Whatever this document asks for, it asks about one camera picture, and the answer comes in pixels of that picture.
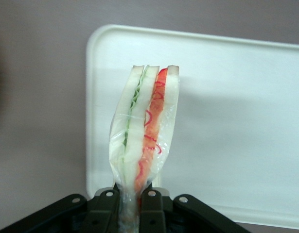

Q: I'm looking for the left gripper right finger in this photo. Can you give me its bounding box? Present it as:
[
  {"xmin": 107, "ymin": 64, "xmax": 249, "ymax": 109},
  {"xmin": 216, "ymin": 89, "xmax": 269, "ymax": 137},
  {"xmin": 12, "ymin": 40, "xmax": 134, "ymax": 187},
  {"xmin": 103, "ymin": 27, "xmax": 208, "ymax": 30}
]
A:
[{"xmin": 139, "ymin": 188, "xmax": 252, "ymax": 233}]

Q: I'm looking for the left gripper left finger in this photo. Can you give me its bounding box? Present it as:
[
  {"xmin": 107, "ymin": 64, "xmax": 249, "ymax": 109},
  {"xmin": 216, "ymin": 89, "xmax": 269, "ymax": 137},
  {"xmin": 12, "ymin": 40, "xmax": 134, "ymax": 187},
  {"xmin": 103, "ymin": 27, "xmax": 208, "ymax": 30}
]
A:
[{"xmin": 0, "ymin": 187, "xmax": 121, "ymax": 233}]

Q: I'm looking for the triangle sandwich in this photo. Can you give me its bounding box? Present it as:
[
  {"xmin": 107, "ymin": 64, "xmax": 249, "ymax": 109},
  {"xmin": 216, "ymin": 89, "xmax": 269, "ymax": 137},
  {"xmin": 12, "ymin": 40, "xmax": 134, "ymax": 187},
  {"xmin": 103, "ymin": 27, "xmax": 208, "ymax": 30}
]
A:
[{"xmin": 108, "ymin": 64, "xmax": 181, "ymax": 233}]

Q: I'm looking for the beige plastic tray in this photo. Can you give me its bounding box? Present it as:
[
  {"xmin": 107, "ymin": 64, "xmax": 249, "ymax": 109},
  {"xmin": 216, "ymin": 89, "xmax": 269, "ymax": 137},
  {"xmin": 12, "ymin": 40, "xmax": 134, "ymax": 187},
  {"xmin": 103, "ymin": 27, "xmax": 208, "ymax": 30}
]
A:
[{"xmin": 86, "ymin": 24, "xmax": 299, "ymax": 230}]

